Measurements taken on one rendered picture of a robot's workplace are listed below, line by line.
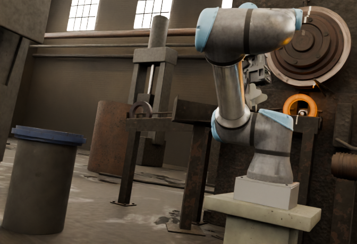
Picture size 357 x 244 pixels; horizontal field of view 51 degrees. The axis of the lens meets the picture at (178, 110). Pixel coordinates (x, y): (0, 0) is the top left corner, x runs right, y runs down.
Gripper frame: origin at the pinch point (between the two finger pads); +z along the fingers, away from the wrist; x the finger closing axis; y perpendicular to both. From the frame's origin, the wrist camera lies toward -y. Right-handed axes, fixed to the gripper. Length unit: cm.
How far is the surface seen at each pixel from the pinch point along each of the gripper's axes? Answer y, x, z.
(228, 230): -6.3, -10.3, 42.2
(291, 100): -8, 83, -26
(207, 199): -9.4, -17.7, 32.7
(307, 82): 3, 81, -34
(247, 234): -0.3, -9.4, 43.5
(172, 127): -84, 76, -20
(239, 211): 0.2, -16.0, 36.7
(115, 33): -576, 549, -439
